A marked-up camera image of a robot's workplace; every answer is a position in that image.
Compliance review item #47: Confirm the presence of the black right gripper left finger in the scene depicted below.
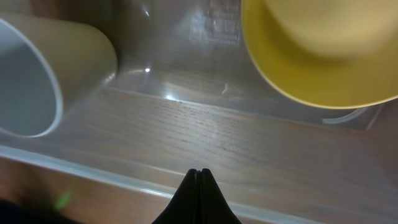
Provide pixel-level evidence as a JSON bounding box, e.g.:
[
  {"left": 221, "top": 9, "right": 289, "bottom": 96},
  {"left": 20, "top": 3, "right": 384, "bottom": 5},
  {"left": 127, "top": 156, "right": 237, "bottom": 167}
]
[{"left": 153, "top": 169, "right": 198, "bottom": 224}]

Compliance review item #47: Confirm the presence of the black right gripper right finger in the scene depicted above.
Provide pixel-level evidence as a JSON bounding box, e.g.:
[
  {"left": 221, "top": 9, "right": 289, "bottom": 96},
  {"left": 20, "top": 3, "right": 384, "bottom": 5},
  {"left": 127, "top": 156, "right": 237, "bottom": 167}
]
[{"left": 199, "top": 169, "right": 241, "bottom": 224}]

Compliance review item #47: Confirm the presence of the grey plastic cup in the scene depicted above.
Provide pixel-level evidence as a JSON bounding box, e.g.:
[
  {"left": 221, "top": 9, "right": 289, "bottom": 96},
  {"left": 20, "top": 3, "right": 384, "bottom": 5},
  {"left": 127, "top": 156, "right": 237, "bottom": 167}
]
[{"left": 1, "top": 13, "right": 118, "bottom": 138}]

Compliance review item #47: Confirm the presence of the yellow plastic bowl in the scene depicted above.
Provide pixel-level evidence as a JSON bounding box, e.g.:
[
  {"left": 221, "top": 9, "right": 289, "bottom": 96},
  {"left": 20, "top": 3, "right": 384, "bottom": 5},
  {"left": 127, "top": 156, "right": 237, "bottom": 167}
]
[{"left": 241, "top": 0, "right": 397, "bottom": 109}]

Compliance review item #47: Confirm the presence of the clear plastic container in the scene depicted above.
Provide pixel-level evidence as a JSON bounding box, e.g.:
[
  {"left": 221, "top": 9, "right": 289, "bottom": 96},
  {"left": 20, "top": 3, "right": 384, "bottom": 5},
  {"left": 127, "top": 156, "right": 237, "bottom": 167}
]
[{"left": 1, "top": 1, "right": 397, "bottom": 223}]

